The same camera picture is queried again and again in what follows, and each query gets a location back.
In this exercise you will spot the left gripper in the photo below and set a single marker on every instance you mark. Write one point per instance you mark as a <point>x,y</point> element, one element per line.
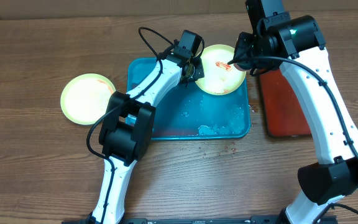
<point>199,70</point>

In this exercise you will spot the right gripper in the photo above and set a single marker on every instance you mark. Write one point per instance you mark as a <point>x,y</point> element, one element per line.
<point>244,41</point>

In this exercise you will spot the yellow-green plate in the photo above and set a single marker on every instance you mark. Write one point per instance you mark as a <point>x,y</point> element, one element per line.
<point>219,78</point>
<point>85,98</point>

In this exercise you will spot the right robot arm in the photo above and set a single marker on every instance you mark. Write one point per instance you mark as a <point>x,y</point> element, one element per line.
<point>297,48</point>

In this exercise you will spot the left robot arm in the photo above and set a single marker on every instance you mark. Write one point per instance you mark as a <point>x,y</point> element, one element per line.
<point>127,125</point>

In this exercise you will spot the teal plastic tray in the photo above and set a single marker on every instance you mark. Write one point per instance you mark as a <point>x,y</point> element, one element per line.
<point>188,113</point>

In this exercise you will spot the black red-lined tray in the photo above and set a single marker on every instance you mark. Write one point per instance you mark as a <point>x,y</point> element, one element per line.
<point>282,111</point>

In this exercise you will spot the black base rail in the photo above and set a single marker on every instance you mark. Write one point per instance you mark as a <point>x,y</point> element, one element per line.
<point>256,219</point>

